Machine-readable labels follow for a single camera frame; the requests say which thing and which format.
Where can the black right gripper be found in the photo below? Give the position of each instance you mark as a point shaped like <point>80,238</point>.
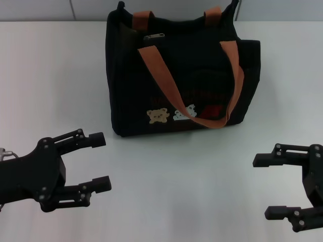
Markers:
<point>315,176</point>

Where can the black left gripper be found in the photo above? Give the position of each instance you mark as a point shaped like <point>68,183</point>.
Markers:
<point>38,171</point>

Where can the silver zipper pull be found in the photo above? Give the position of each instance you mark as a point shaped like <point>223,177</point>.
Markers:
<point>154,37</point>

